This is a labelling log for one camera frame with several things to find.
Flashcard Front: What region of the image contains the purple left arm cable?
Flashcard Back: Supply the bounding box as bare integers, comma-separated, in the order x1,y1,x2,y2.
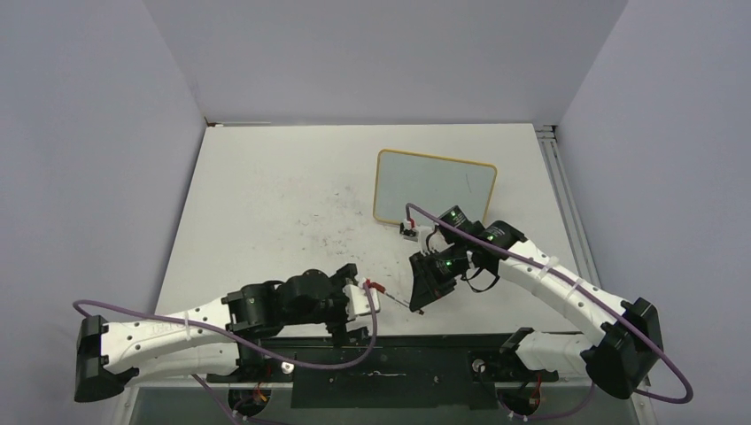
73,280,380,425

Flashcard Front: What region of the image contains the aluminium frame rail right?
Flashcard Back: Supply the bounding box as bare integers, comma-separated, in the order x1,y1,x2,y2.
534,125,601,288

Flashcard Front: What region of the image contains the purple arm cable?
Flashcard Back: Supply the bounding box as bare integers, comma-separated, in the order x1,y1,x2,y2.
406,203,694,422
73,280,380,425

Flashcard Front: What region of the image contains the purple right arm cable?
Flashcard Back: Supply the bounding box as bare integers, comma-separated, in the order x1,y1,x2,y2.
406,203,694,422

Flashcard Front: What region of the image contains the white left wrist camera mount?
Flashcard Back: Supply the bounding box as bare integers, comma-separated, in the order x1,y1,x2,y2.
344,284,381,321

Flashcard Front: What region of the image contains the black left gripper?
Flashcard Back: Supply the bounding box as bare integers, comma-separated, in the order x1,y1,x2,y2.
283,265,369,344

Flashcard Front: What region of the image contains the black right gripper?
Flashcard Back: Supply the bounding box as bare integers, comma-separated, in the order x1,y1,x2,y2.
410,240,470,311

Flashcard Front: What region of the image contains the red capped whiteboard marker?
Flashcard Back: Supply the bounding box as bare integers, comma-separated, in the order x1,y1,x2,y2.
368,281,424,315

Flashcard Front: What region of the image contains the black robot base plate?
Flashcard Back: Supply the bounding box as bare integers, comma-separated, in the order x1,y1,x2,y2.
207,334,559,410

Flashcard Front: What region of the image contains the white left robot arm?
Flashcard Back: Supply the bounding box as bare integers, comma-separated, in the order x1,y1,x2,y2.
74,264,380,403

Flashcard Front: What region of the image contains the yellow framed whiteboard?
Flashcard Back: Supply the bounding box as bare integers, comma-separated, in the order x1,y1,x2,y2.
372,149,498,225

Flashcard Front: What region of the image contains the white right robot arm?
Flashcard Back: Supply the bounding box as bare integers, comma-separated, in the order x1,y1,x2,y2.
399,206,663,399

